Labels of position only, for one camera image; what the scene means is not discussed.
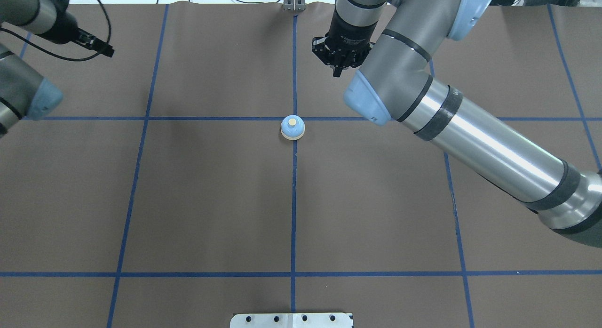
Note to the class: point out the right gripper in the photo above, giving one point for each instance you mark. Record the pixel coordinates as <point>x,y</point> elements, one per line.
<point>348,34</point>

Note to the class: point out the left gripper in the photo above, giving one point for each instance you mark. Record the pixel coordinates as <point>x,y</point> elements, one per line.
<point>64,25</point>

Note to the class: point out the blue call bell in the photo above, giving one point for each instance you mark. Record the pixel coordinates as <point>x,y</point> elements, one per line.
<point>292,127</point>

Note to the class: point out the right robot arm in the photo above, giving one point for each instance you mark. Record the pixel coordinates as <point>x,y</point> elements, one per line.
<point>393,41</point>

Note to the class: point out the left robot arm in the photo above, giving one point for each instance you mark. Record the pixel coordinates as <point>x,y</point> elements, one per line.
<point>24,92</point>

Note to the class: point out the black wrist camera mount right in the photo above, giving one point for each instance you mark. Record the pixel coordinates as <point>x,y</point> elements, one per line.
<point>321,51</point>

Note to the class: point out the aluminium frame post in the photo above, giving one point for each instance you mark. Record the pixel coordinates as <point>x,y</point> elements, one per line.
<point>294,5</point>

